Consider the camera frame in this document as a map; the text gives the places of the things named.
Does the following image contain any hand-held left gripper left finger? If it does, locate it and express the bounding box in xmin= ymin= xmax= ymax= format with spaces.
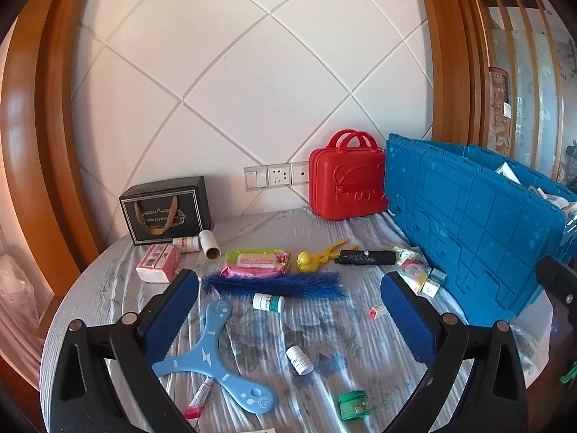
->
xmin=50 ymin=268 xmax=201 ymax=433

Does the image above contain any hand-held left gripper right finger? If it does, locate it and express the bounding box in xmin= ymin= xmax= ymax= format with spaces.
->
xmin=380 ymin=271 xmax=528 ymax=433

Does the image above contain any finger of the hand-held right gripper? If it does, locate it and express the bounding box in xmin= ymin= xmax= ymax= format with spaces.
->
xmin=536 ymin=255 xmax=577 ymax=321

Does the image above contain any blue plastic crate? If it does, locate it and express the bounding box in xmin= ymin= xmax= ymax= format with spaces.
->
xmin=384 ymin=133 xmax=577 ymax=319

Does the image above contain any pastel candy pack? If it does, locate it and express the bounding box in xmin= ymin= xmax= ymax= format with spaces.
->
xmin=397 ymin=259 xmax=431 ymax=294

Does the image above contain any small white green box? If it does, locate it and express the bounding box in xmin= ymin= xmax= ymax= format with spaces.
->
xmin=421 ymin=267 xmax=448 ymax=298

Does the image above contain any pink white tissue pack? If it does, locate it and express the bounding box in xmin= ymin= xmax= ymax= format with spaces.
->
xmin=136 ymin=244 xmax=182 ymax=284

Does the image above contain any blue foam boomerang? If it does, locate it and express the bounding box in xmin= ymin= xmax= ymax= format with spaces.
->
xmin=151 ymin=298 xmax=278 ymax=416

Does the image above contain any small clear snack packet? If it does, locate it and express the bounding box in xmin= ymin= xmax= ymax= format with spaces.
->
xmin=392 ymin=246 xmax=424 ymax=262

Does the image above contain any white medicine bottle orange label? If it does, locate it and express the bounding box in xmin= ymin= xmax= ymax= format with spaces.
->
xmin=172 ymin=235 xmax=201 ymax=253

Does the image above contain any black folding umbrella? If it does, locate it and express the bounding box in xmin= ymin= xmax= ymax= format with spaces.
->
xmin=339 ymin=248 xmax=397 ymax=267

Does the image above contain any white paper roll cardboard core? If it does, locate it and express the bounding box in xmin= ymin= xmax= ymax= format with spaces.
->
xmin=199 ymin=229 xmax=221 ymax=260

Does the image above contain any pink white ointment tube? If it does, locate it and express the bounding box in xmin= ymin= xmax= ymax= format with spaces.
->
xmin=182 ymin=378 xmax=213 ymax=425

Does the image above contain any pink wet wipes pack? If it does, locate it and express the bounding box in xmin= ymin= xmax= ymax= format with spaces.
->
xmin=220 ymin=248 xmax=291 ymax=279

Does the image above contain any small white bottle green label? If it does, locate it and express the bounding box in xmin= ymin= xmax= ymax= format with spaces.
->
xmin=252 ymin=292 xmax=286 ymax=313

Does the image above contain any green round jar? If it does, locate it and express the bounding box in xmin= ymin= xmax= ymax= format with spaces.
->
xmin=338 ymin=390 xmax=371 ymax=421

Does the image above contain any dark blue feather brush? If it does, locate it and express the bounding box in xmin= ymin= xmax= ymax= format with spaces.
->
xmin=201 ymin=271 xmax=348 ymax=301

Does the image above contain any white pill bottle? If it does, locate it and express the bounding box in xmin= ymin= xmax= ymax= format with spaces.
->
xmin=286 ymin=345 xmax=315 ymax=376

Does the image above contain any yellow duck clip toy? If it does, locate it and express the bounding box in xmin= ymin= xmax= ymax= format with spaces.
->
xmin=295 ymin=240 xmax=350 ymax=274

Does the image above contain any red mini suitcase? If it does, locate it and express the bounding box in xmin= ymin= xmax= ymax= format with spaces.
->
xmin=309 ymin=129 xmax=391 ymax=222

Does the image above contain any white plastic bag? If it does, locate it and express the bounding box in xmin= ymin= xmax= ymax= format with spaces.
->
xmin=0 ymin=253 xmax=34 ymax=325

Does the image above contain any wooden lattice screen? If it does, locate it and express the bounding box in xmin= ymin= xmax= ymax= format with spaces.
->
xmin=473 ymin=0 xmax=577 ymax=181

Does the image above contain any black gift bag gold handle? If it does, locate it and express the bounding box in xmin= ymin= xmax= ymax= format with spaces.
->
xmin=118 ymin=176 xmax=213 ymax=246

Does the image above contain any white five-hole wall socket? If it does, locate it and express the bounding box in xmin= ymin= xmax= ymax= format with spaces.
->
xmin=267 ymin=163 xmax=293 ymax=188

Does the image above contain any white small wall socket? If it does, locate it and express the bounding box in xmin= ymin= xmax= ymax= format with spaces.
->
xmin=291 ymin=161 xmax=313 ymax=185

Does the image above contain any curved wooden frame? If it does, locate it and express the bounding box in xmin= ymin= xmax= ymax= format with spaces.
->
xmin=0 ymin=0 xmax=102 ymax=294

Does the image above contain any wooden door frame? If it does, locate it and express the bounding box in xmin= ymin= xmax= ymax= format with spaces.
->
xmin=412 ymin=0 xmax=494 ymax=154

